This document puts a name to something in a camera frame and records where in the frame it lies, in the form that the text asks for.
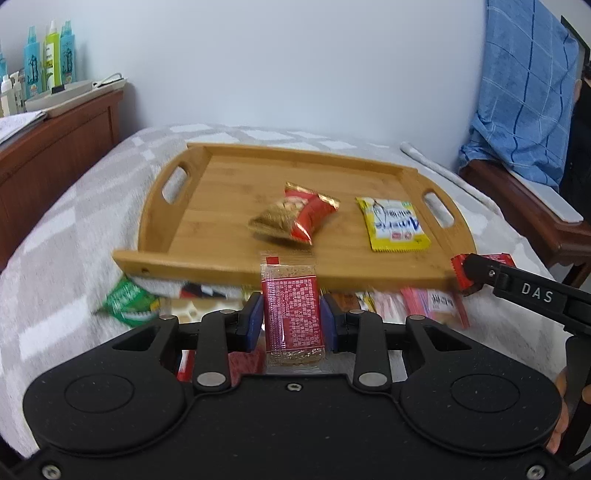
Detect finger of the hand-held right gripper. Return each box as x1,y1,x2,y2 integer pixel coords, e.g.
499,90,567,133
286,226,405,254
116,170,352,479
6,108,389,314
463,253,517,297

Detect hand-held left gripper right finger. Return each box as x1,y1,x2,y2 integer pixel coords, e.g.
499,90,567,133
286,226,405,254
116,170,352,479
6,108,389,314
320,293,469,393

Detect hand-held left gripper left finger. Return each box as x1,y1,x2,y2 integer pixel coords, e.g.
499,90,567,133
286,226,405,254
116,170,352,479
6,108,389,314
112,292,265,393

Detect small red snack packet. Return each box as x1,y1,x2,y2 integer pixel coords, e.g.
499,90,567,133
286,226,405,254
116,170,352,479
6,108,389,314
451,253,513,296

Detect red snack packet clear ends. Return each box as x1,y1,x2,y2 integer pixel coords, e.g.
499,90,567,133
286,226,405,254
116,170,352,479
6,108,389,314
259,251,327,368

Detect wooden tray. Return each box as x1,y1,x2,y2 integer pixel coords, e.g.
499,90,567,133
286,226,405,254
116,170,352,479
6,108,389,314
113,143,472,292

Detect person's right hand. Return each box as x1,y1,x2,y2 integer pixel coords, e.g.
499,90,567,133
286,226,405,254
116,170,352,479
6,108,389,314
545,369,570,455

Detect pile of snack packets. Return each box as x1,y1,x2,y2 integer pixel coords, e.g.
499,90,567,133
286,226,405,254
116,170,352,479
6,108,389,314
159,282,471,384

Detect wooden chair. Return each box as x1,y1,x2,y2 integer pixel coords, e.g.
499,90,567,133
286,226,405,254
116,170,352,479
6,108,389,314
459,159,591,282

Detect grey seat cushion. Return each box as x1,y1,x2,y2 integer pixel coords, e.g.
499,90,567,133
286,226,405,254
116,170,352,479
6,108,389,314
503,171,583,224

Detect yellow snack packet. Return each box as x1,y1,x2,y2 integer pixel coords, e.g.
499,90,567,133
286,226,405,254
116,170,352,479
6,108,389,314
355,197,431,253

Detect red gold snack packet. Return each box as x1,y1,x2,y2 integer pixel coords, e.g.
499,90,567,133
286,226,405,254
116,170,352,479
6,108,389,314
248,181,341,245

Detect green snack packet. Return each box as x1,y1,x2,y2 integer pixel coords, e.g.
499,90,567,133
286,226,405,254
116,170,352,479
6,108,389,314
95,274,160,328

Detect dark cloth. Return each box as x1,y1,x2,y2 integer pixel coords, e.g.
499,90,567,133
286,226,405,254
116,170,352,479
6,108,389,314
561,16,591,217

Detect blue checked cloth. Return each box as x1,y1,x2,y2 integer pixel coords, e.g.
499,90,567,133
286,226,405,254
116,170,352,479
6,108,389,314
458,0,580,192

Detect wooden cabinet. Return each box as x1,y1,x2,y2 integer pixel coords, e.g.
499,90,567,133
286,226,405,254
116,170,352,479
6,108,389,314
0,88,124,273

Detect beige oval tray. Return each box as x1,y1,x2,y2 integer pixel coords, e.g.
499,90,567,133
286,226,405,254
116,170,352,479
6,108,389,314
24,73,127,118

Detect stack of papers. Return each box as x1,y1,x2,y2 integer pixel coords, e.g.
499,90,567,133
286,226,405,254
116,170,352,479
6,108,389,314
0,111,48,145

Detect teal spray bottle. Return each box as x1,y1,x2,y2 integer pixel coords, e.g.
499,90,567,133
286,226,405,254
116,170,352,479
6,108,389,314
24,26,43,100
59,20,77,86

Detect small white bottles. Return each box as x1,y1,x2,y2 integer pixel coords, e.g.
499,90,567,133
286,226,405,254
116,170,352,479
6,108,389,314
0,71,25,117

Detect green spray bottle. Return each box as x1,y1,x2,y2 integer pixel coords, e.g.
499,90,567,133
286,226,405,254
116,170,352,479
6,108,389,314
42,21,61,93

